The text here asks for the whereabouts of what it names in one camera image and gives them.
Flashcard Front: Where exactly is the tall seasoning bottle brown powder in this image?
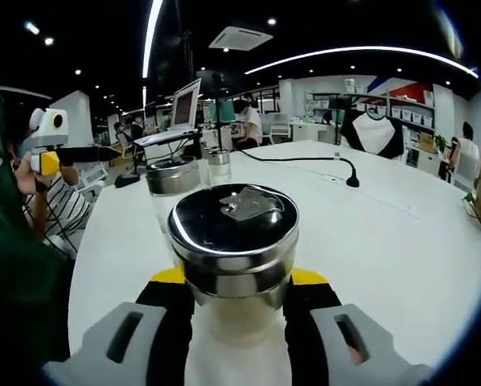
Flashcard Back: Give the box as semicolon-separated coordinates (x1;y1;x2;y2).
166;181;301;353

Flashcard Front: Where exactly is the white laptop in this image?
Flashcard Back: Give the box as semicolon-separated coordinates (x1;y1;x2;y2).
132;78;204;146

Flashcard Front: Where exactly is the black stand with teal board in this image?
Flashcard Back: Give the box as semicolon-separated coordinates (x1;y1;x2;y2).
210;72;238;152

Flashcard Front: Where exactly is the ceiling air conditioner vent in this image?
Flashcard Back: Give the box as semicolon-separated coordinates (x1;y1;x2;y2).
208;26;274;52

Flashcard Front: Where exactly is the curved ceiling light strip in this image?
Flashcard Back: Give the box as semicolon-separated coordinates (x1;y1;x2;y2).
142;0;164;80
244;45;479;80

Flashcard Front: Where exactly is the white desk cabinet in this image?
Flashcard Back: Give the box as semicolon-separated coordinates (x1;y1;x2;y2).
290;120;334;144

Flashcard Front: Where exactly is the tall seasoning bottle cream powder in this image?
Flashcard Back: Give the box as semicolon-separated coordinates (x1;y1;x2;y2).
145;155;204;238

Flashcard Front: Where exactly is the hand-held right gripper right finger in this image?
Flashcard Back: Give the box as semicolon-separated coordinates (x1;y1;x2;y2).
282;265;434;386

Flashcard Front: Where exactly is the shelf of white storage boxes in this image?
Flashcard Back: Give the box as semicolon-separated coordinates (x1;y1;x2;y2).
304;78;437;125

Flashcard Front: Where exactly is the black computer mouse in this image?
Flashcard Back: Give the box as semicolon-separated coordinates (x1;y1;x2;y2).
113;173;140;189

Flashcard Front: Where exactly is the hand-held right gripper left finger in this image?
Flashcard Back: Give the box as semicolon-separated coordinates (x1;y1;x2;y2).
43;267;195;386

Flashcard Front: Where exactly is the person's left hand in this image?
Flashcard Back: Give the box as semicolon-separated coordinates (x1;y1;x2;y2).
14;158;48;194

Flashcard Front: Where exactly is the white office chair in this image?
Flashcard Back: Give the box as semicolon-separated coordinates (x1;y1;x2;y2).
270;113;292;142
451;152;481;190

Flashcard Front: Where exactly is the black laptop stand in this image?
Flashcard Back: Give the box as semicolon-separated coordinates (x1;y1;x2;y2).
134;132;204;170

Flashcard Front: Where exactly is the person's green shirt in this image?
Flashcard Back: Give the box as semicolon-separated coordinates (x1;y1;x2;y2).
0;78;75;363

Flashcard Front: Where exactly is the small seasoning bottle white powder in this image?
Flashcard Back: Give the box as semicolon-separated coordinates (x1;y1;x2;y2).
206;150;234;187

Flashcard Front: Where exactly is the black gooseneck cable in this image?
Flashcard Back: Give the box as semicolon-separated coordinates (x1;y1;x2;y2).
236;149;361;189

